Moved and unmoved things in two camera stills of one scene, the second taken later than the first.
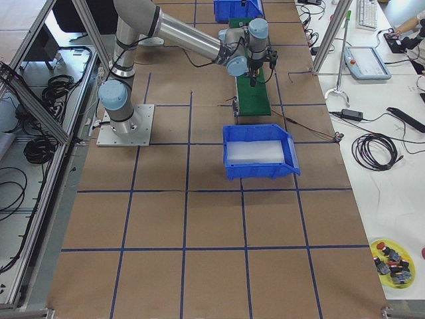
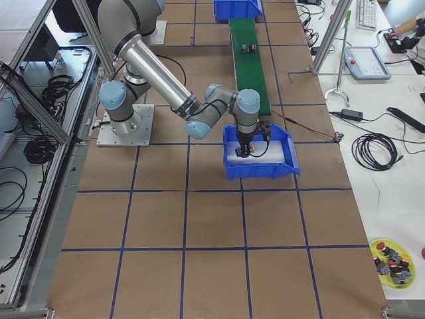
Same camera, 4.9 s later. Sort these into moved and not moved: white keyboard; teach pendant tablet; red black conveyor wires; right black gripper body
Moved: right black gripper body
Not moved: red black conveyor wires; teach pendant tablet; white keyboard
